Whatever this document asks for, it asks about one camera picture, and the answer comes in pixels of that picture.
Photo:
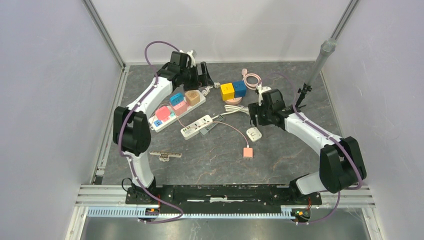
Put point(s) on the small white power strip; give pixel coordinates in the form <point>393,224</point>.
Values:
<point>194,128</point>

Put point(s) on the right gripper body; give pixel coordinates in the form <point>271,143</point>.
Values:
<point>265,119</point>

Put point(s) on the pink square plug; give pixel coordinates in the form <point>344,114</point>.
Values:
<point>180,108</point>

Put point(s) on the white square plug adapter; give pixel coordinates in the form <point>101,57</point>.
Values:
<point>254,134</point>

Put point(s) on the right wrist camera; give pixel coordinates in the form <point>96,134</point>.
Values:
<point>260,90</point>

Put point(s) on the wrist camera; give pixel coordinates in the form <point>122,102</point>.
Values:
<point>192,55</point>
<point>260,90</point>

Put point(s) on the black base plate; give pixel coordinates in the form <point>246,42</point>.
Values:
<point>220,199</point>

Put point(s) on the long white power strip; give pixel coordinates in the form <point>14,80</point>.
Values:
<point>157,125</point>

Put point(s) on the blue cube socket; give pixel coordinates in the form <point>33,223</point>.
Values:
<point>240,89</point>

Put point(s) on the tan wooden cube plug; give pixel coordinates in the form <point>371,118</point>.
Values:
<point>192,97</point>

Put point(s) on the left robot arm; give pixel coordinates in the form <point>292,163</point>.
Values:
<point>131,127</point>

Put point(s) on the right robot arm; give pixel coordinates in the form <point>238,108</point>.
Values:
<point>341,165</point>

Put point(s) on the small pink charger plug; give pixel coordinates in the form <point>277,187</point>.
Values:
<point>248,153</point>

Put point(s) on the pink round socket base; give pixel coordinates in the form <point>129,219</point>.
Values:
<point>234,101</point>

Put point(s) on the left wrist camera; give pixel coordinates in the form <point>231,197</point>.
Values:
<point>192,55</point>

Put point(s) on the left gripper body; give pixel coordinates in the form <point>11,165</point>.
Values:
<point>190,79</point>

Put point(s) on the blue plug adapter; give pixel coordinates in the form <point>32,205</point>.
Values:
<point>176,99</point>

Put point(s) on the yellow cube socket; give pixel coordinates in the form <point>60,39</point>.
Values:
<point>227,91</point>

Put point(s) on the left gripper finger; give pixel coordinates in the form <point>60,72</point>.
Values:
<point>203,80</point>
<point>202,72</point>

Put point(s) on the white cable duct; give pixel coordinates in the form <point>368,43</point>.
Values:
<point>149,213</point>

